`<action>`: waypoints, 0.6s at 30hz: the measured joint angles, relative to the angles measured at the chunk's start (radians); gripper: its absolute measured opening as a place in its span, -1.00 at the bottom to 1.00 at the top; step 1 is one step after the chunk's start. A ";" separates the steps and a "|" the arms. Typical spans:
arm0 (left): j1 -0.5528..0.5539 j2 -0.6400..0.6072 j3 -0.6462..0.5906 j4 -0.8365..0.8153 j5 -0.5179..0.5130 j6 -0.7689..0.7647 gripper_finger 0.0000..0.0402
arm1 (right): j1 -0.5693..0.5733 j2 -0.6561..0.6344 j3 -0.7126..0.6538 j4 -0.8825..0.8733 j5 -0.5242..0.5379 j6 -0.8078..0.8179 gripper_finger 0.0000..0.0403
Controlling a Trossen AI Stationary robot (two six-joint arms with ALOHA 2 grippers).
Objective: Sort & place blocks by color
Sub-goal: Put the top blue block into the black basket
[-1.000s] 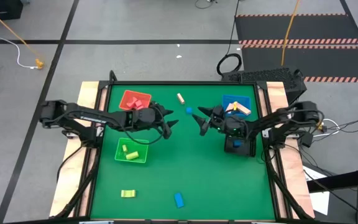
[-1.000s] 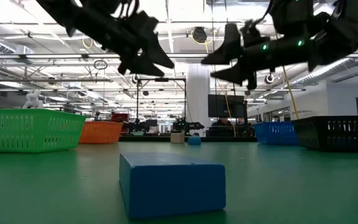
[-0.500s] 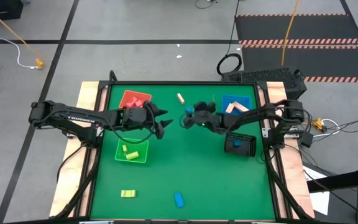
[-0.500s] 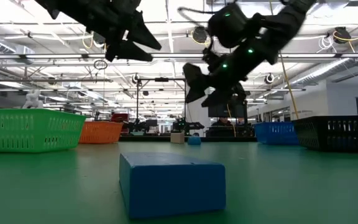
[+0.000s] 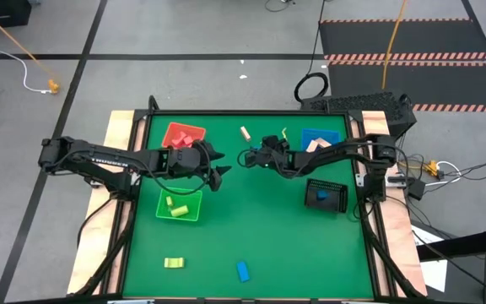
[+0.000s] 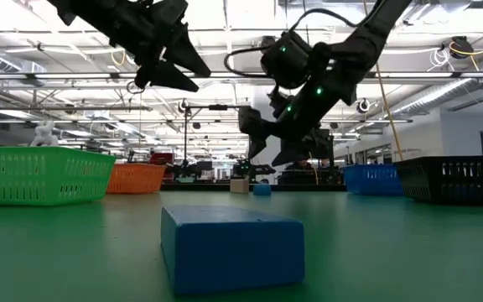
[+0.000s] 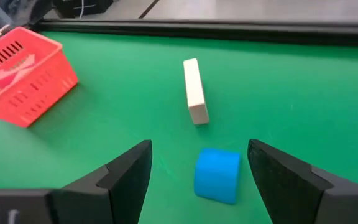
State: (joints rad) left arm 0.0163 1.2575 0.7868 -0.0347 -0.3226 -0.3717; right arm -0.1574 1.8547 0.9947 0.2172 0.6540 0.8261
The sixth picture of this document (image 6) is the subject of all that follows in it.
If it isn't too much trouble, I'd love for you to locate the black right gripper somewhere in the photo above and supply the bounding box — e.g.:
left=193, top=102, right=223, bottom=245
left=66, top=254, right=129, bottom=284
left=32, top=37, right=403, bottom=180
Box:
left=237, top=104, right=320, bottom=168

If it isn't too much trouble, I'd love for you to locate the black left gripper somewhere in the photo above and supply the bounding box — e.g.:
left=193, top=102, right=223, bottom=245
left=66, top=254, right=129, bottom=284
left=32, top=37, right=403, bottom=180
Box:
left=111, top=0, right=212, bottom=93

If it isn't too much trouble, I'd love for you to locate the small blue foam block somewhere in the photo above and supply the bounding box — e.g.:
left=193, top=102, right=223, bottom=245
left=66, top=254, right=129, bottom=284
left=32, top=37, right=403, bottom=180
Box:
left=252, top=183, right=273, bottom=197

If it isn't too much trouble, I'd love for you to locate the beige foam block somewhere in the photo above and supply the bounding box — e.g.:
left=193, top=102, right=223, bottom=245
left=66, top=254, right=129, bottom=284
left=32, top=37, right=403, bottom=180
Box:
left=230, top=179, right=250, bottom=195

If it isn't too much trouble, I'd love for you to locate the large blue rectangular foam block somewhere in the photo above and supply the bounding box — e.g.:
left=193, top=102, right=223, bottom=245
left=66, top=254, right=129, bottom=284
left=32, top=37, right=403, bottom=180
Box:
left=160, top=205, right=306, bottom=295

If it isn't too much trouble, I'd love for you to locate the person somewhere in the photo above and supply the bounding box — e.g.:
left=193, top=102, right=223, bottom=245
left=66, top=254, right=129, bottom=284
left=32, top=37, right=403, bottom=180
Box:
left=281, top=158, right=318, bottom=185

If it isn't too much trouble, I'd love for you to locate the black monitor screen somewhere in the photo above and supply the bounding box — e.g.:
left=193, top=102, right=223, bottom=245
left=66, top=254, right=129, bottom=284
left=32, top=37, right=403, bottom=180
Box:
left=308, top=128, right=335, bottom=160

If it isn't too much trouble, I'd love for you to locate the red cart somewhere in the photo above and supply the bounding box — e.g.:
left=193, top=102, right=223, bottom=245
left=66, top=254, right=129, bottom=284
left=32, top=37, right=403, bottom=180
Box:
left=148, top=152, right=174, bottom=167

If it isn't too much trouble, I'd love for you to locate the blue plastic basket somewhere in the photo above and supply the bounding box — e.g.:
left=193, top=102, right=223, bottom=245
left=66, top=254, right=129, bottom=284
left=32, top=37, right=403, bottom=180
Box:
left=342, top=164, right=405, bottom=197

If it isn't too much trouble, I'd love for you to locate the orange plastic basket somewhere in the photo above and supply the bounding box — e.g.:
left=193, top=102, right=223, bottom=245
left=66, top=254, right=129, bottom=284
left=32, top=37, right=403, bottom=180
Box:
left=106, top=163, right=167, bottom=195

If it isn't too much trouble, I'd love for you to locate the white robot figure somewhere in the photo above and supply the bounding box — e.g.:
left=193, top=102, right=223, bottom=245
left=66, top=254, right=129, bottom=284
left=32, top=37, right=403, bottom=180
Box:
left=30, top=121, right=60, bottom=148

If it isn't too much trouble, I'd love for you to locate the green plastic basket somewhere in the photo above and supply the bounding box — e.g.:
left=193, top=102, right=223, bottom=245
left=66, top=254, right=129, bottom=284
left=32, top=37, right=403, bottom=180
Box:
left=0, top=145, right=118, bottom=207

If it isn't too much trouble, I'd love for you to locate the black plastic basket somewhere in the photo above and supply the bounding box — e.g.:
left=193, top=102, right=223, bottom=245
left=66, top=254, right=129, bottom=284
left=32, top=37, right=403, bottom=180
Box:
left=395, top=156, right=483, bottom=206

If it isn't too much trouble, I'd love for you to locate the black metal rig frame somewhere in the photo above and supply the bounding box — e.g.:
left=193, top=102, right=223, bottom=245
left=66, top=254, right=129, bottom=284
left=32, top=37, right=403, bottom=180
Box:
left=182, top=104, right=253, bottom=177

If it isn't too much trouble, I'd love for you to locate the yellow hanging cable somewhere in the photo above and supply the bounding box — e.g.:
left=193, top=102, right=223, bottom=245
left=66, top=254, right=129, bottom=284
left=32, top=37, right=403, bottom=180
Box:
left=375, top=62, right=405, bottom=163

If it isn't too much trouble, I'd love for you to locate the silver air duct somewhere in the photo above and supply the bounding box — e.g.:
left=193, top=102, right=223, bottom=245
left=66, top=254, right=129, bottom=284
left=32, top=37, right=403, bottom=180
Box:
left=392, top=77, right=473, bottom=117

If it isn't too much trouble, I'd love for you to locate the black ceiling cable reel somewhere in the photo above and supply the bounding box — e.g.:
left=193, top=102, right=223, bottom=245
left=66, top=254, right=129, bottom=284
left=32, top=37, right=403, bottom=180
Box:
left=449, top=35, right=474, bottom=60

